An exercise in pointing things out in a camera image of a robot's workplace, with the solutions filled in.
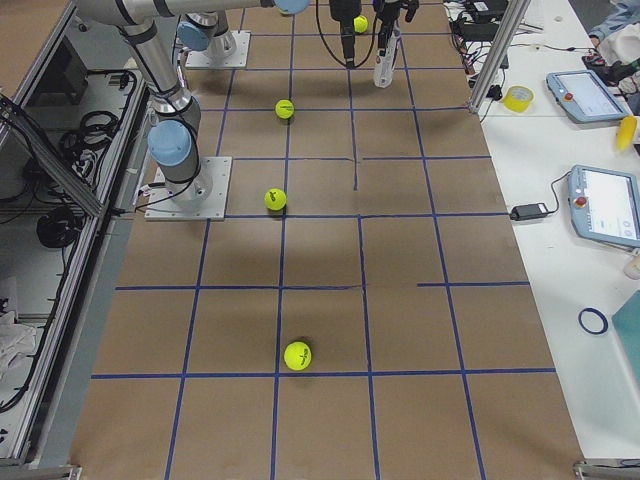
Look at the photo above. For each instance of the yellow Head tennis ball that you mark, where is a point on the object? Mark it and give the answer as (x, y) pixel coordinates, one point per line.
(275, 199)

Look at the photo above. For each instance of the blue grey teach pendant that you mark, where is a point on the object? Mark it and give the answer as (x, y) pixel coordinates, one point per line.
(584, 97)

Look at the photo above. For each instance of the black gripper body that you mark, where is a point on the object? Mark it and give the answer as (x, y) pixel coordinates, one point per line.
(342, 11)
(386, 29)

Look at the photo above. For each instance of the white blue tennis ball can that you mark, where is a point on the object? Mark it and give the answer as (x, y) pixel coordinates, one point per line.
(386, 58)

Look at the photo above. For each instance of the yellow tennis ball far right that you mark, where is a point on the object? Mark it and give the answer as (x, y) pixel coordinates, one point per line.
(297, 355)

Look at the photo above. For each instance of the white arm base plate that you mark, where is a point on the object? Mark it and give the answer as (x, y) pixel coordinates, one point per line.
(220, 50)
(205, 198)

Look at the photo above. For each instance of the white crumpled cloth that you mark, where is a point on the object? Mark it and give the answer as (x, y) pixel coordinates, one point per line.
(17, 341)

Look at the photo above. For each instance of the aluminium frame post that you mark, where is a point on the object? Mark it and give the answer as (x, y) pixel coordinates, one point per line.
(508, 26)

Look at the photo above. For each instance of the yellow tennis ball near left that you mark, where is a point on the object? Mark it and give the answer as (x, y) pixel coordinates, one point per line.
(284, 109)

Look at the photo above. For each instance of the teal box corner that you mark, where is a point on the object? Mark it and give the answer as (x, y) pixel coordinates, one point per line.
(626, 325)

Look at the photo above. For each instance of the yellow plastic corn toy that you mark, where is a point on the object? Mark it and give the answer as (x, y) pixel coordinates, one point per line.
(627, 133)

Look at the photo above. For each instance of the black power brick right table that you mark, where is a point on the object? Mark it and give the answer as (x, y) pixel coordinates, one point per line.
(532, 211)

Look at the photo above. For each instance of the yellow tape roll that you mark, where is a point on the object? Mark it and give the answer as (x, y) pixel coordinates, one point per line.
(518, 98)

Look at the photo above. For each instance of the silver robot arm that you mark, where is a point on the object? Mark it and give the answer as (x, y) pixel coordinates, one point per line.
(178, 112)
(197, 31)

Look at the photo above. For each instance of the yellow tennis ball far left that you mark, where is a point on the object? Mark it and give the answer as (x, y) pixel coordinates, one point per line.
(360, 24)

